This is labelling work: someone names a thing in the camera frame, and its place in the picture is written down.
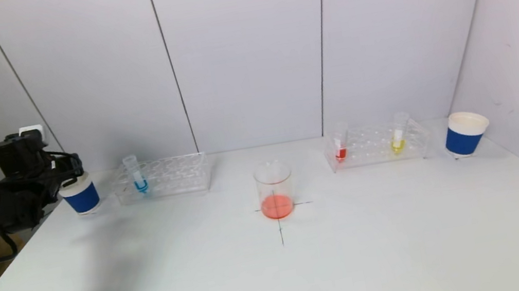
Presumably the clear glass beaker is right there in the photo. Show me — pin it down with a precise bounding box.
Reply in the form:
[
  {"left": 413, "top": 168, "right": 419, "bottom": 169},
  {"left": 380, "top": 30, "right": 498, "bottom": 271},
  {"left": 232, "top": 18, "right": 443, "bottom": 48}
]
[{"left": 251, "top": 158, "right": 299, "bottom": 223}]

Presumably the clear acrylic test tube rack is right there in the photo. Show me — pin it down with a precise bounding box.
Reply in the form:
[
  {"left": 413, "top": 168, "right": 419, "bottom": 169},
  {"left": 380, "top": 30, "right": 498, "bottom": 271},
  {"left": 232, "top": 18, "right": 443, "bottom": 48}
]
[
  {"left": 107, "top": 151, "right": 216, "bottom": 207},
  {"left": 321, "top": 114, "right": 434, "bottom": 175}
]

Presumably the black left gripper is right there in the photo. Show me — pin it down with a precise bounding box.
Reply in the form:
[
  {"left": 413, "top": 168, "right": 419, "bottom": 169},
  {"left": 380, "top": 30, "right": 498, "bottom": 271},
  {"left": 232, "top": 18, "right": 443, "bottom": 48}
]
[{"left": 53, "top": 152, "right": 86, "bottom": 188}]

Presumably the blue pigment test tube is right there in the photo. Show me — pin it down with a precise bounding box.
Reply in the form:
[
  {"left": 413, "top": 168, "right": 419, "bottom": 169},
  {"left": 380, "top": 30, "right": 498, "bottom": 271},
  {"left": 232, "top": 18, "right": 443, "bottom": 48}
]
[{"left": 122, "top": 152, "right": 151, "bottom": 197}]

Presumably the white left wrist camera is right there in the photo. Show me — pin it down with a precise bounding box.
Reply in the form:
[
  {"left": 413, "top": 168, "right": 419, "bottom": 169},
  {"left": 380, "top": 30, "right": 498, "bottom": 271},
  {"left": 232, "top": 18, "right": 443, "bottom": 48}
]
[{"left": 17, "top": 123, "right": 46, "bottom": 143}]

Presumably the white paper cup blue sleeve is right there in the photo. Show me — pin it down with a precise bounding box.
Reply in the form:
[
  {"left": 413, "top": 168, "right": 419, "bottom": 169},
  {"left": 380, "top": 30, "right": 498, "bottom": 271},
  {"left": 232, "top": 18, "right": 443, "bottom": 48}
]
[
  {"left": 57, "top": 171, "right": 104, "bottom": 219},
  {"left": 440, "top": 107, "right": 494, "bottom": 161}
]

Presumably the yellow pigment test tube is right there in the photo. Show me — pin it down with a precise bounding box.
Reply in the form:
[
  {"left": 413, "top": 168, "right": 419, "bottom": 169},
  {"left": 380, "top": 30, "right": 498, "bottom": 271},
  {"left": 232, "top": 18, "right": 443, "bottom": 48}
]
[{"left": 385, "top": 111, "right": 416, "bottom": 156}]

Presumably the red pigment test tube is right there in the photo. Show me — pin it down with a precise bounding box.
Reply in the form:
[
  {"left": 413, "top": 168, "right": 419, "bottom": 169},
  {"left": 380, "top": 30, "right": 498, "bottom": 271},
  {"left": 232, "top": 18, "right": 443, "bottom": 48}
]
[{"left": 330, "top": 122, "right": 354, "bottom": 164}]

